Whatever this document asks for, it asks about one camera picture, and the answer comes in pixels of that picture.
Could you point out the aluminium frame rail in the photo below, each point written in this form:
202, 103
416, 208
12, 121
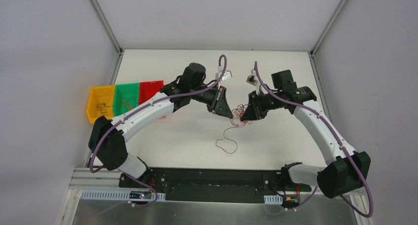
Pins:
83, 178

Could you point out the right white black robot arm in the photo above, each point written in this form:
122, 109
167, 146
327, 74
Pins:
346, 168

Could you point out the red plastic bin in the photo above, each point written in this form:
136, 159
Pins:
148, 89

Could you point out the left controller circuit board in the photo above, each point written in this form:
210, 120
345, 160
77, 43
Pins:
140, 195

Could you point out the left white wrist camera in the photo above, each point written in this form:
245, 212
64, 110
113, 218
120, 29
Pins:
223, 75

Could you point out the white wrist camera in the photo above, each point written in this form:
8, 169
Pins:
223, 75
252, 78

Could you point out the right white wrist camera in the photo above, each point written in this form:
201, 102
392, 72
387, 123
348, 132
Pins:
252, 78

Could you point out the right controller circuit board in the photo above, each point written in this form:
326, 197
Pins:
290, 203

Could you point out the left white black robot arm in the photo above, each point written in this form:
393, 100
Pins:
109, 136

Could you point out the white slotted cable duct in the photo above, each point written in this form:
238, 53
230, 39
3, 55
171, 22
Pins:
116, 195
273, 199

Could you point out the yellow plastic bin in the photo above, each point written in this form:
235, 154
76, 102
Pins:
100, 103

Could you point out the controller circuit board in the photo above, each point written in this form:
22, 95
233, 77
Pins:
290, 203
140, 195

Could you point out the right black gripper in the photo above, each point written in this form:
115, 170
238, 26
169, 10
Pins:
256, 106

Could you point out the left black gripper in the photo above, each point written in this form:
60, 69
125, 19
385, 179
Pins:
217, 99

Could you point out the green plastic bin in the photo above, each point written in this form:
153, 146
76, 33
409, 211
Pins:
126, 98

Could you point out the right white slotted cable duct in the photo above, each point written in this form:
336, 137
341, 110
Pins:
273, 199

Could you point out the left white slotted cable duct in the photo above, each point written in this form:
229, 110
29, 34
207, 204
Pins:
116, 195

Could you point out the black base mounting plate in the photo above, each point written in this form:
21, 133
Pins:
219, 185

